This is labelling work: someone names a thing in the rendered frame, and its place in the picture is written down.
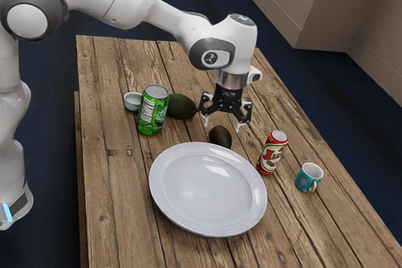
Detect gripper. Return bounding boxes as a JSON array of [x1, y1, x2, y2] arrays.
[[198, 82, 253, 133]]

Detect white plate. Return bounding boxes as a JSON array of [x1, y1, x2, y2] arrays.
[[148, 141, 268, 239]]

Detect small dark avocado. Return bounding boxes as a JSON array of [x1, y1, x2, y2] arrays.
[[208, 125, 233, 149]]

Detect large dark avocado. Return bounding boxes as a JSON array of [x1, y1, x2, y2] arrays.
[[165, 93, 198, 121]]

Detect red beer can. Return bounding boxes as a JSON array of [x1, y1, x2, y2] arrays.
[[256, 129, 289, 177]]

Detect green soda can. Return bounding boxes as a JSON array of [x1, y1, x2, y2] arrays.
[[136, 84, 170, 136]]

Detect small white cup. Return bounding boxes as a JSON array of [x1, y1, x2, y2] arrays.
[[123, 91, 143, 112]]

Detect teal mug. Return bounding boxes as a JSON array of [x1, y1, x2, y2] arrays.
[[294, 162, 325, 193]]

